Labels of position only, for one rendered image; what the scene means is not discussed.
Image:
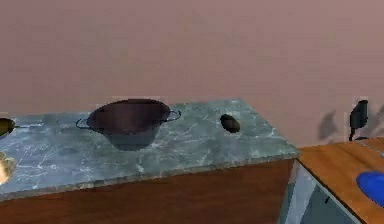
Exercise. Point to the marble-topped wooden counter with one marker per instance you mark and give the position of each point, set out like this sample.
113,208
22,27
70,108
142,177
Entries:
140,186

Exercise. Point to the wooden table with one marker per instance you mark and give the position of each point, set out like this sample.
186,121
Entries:
336,166

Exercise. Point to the dark oval produce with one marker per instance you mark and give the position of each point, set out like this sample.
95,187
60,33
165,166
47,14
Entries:
230,123

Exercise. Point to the pale tan rounded object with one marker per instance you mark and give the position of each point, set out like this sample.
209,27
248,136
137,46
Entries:
4,168

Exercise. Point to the blue plate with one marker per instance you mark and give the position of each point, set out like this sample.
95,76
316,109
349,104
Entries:
372,186

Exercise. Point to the dark olive pan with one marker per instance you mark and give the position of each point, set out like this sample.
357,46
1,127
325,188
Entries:
4,126

